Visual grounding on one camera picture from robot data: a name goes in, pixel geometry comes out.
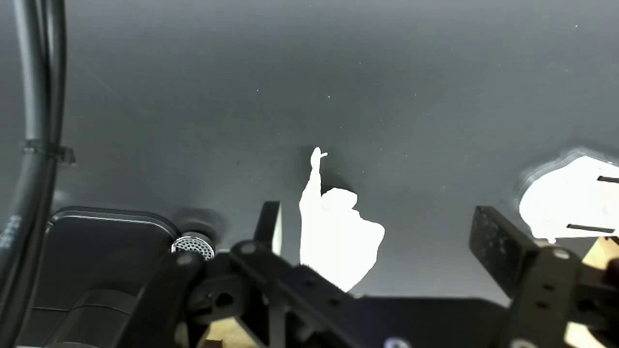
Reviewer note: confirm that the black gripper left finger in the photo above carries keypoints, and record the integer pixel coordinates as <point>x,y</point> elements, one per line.
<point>277,304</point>

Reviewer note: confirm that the white green patterned cloth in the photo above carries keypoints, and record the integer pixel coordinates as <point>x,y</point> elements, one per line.
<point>335,238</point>

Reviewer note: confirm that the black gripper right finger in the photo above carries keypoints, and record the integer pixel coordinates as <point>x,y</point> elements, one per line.
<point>547,287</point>

